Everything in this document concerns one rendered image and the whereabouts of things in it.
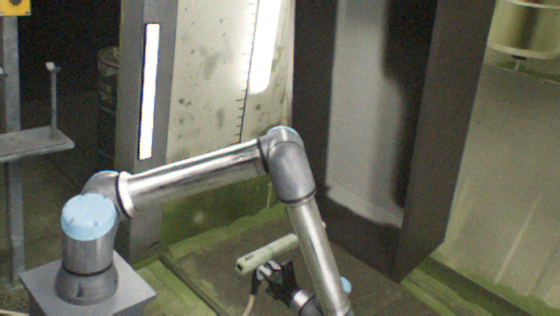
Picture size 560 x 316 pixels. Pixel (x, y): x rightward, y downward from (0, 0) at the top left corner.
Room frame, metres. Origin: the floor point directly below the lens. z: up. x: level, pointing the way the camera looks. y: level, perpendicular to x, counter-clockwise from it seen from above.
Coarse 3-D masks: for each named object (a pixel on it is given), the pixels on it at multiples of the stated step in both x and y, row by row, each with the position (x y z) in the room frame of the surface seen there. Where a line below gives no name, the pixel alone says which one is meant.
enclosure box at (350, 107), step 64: (320, 0) 2.12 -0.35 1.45; (384, 0) 2.11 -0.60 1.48; (448, 0) 1.56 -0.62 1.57; (320, 64) 2.18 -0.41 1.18; (384, 64) 2.12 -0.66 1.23; (448, 64) 1.64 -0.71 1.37; (320, 128) 2.24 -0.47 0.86; (384, 128) 2.14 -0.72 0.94; (448, 128) 1.74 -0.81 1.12; (320, 192) 2.29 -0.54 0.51; (384, 192) 2.15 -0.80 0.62; (448, 192) 1.86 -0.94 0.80; (384, 256) 1.86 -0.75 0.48
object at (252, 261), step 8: (280, 240) 1.77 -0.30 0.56; (288, 240) 1.77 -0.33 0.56; (296, 240) 1.79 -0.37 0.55; (264, 248) 1.70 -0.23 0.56; (272, 248) 1.71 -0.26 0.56; (280, 248) 1.72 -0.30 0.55; (288, 248) 1.75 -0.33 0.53; (248, 256) 1.62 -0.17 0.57; (256, 256) 1.65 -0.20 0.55; (264, 256) 1.66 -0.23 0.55; (272, 256) 1.70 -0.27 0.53; (240, 264) 1.60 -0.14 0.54; (248, 264) 1.61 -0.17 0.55; (256, 264) 1.63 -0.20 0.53; (264, 264) 1.68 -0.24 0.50; (240, 272) 1.60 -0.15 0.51; (256, 272) 1.68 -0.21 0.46; (256, 280) 1.68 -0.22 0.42; (256, 288) 1.69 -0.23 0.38
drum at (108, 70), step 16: (112, 48) 3.21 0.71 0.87; (112, 64) 2.83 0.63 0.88; (112, 80) 2.83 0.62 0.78; (112, 96) 2.83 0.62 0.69; (112, 112) 2.82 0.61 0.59; (112, 128) 2.83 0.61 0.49; (96, 144) 2.97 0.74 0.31; (112, 144) 2.82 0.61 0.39; (96, 160) 2.99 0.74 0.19; (112, 160) 2.82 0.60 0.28
